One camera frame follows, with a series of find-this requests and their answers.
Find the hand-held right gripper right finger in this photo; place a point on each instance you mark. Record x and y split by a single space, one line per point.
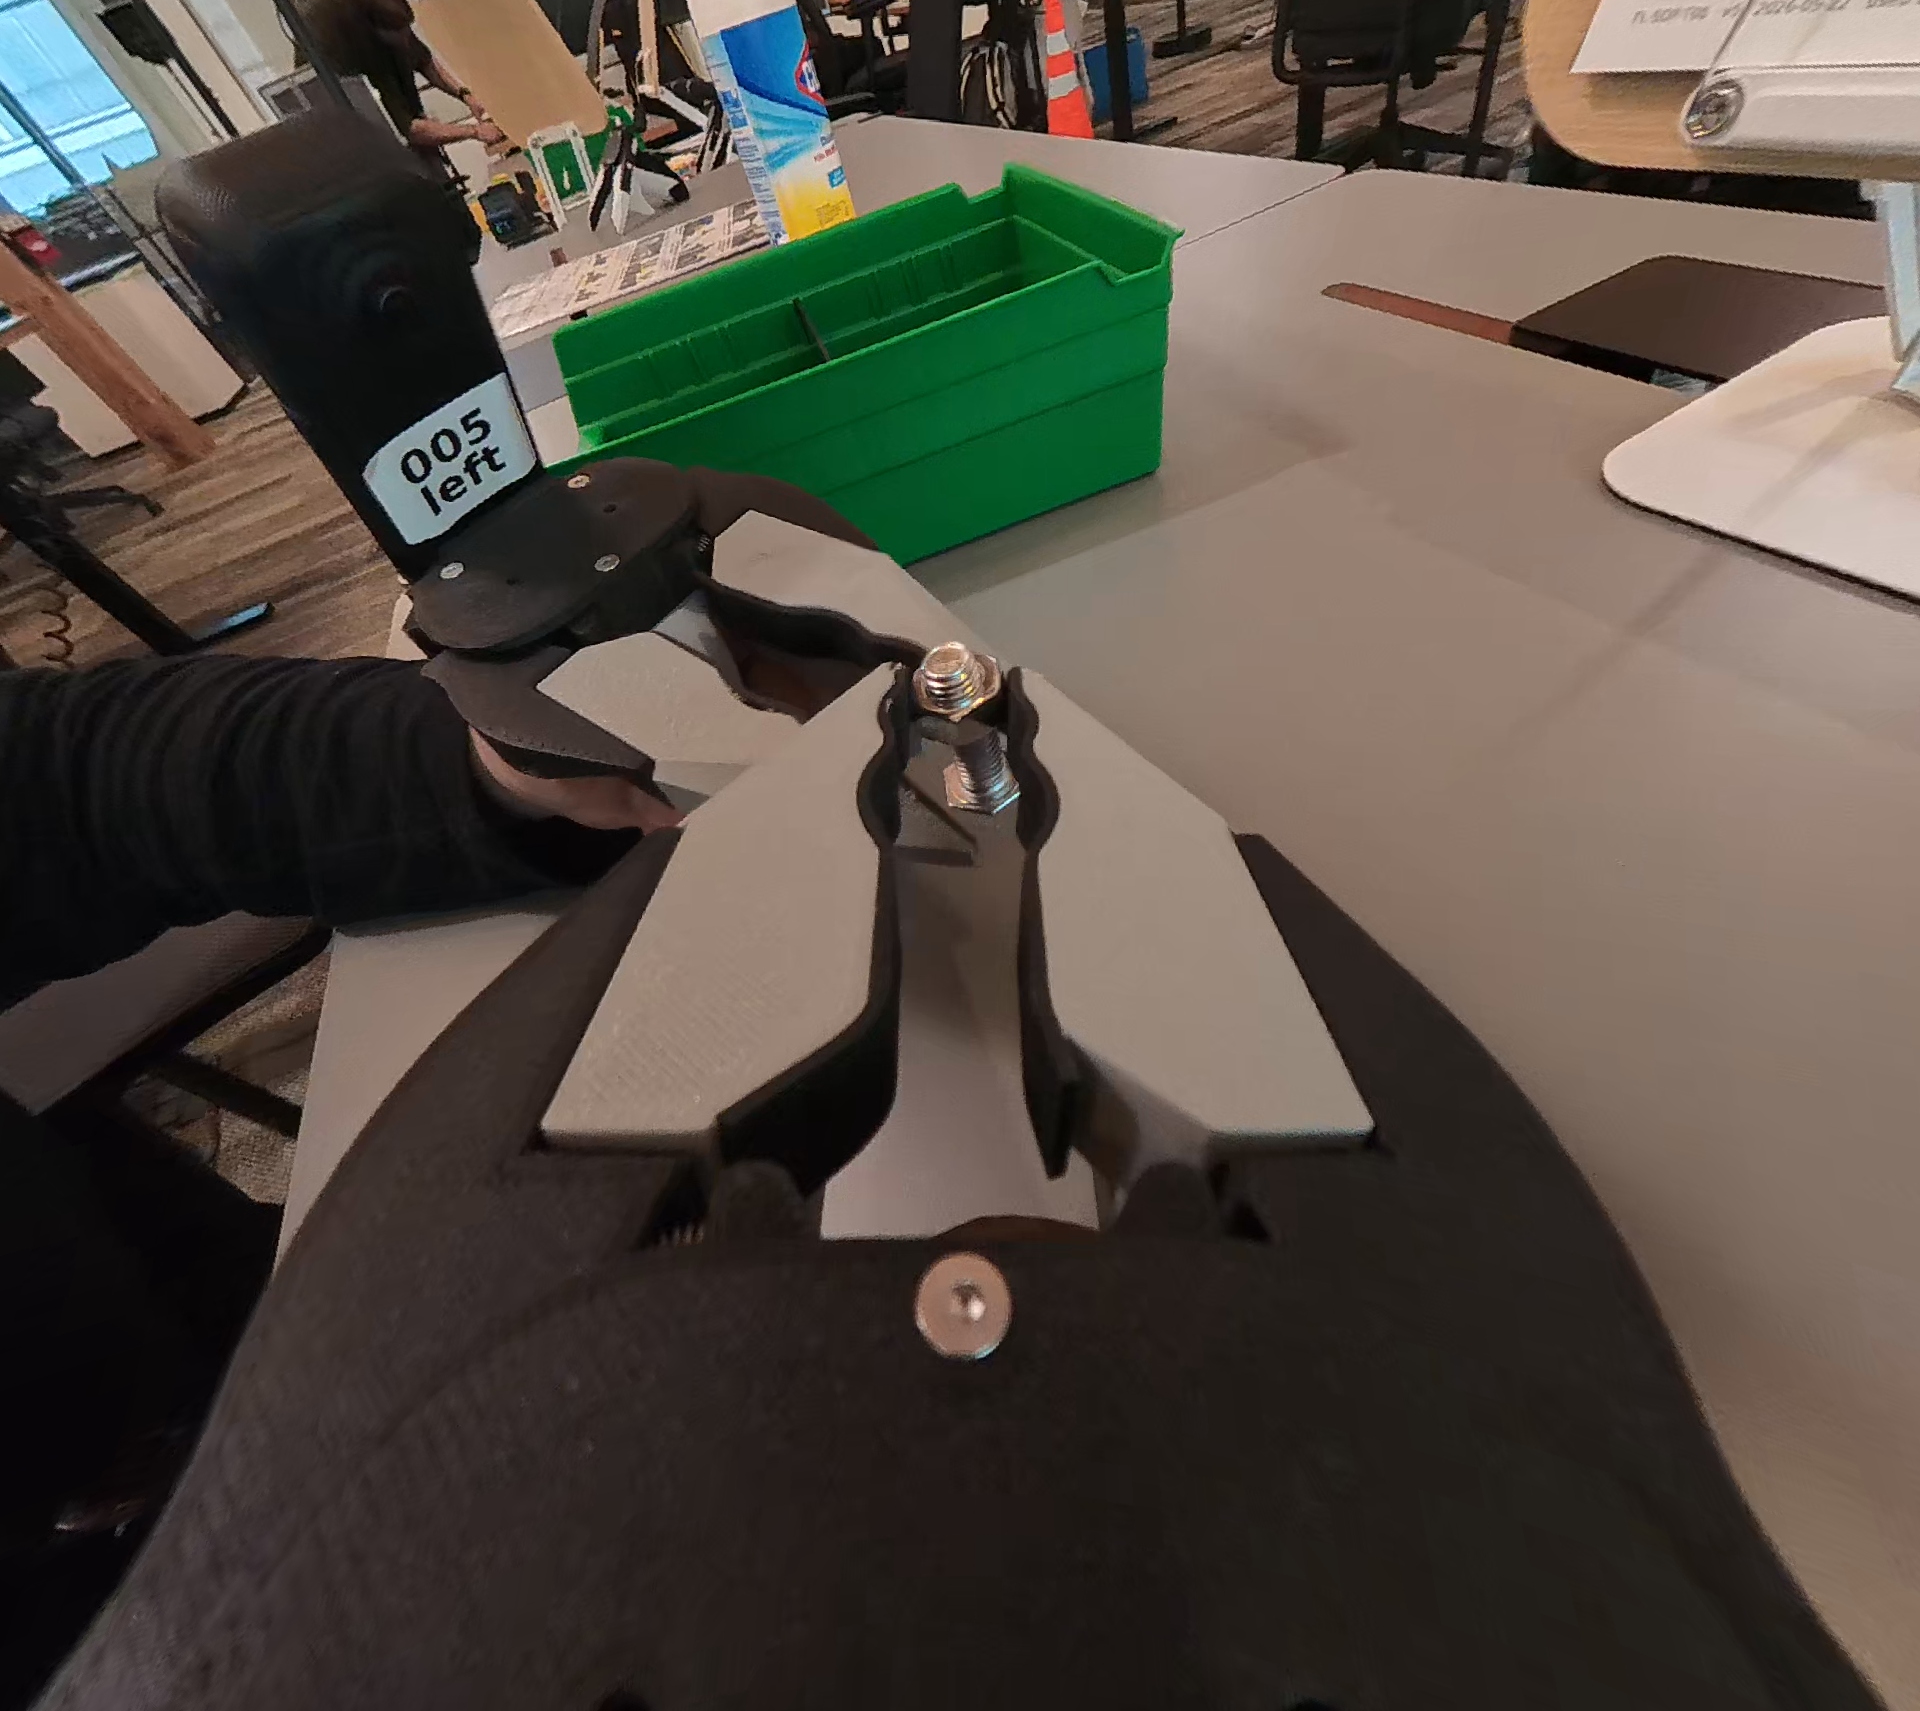
1186 975

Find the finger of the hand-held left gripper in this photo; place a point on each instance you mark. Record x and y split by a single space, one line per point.
819 586
643 705

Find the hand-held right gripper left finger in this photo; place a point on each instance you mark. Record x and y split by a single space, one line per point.
719 975

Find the green plastic bin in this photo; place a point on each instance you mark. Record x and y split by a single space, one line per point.
899 451

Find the silver hex bolt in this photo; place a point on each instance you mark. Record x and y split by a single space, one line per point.
989 790

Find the person's left forearm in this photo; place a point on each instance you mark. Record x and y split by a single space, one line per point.
224 796

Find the person's left hand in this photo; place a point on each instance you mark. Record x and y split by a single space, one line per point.
576 806

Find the yellow black device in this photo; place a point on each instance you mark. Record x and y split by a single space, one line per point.
511 211

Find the black bin divider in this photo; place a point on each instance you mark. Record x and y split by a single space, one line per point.
806 336

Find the green card stand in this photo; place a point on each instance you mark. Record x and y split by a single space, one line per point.
559 171

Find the printed desk sheet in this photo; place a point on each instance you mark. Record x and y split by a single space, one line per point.
628 270

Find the black white hand tool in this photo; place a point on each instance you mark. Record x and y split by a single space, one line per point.
623 185

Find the tan wooden board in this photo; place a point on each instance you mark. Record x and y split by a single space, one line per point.
503 46

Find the disinfectant wipes canister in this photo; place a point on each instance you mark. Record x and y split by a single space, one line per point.
780 134

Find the orange traffic cone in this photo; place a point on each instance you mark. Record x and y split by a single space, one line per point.
1065 81

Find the blue waste bin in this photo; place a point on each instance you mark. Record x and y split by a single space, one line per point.
1119 67

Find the person's dark clothing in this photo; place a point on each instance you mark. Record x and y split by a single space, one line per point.
92 1289

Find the dark brown desk flap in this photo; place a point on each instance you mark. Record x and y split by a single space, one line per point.
1679 310

